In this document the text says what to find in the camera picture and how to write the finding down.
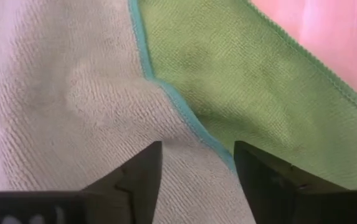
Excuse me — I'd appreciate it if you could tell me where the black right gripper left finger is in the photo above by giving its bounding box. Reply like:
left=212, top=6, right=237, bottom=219
left=0, top=141, right=163, bottom=224

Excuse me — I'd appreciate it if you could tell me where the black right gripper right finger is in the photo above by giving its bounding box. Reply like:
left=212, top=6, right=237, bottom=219
left=234, top=141, right=357, bottom=224

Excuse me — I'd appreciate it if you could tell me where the pale green towel teal edge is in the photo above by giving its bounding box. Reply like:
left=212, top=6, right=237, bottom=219
left=0, top=0, right=257, bottom=224

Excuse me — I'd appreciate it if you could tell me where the bright green microfiber towel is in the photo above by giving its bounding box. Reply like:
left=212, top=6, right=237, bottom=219
left=136, top=0, right=357, bottom=190

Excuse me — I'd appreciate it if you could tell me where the pink microfiber towel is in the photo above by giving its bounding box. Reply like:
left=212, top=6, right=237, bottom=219
left=249, top=0, right=357, bottom=97

